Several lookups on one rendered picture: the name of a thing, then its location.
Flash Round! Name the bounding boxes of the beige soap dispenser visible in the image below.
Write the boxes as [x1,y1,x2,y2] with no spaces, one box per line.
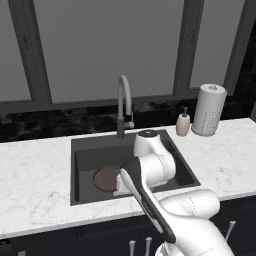
[175,105,192,138]

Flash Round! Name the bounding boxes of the silver cupboard handle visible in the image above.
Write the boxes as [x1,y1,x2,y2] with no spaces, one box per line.
[144,236,153,256]
[128,239,137,256]
[224,220,237,243]

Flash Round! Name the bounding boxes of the grey curved tap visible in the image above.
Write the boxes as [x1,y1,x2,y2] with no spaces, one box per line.
[116,74,136,140]

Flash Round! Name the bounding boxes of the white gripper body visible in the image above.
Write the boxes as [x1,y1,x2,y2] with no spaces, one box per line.
[112,172,132,197]

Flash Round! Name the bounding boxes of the grey framed window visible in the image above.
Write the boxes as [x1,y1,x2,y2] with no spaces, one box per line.
[0,0,256,115]

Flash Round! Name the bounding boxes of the white paper towel roll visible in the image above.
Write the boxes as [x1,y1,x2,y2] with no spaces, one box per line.
[190,83,229,138]

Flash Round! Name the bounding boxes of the brown round pan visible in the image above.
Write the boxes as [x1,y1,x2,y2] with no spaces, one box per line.
[92,164,122,193]

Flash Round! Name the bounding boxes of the dark cupboard run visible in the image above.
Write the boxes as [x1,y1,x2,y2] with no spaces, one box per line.
[0,195,256,256]

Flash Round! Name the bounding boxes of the black sink basin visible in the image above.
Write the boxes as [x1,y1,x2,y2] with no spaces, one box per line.
[69,128,202,207]

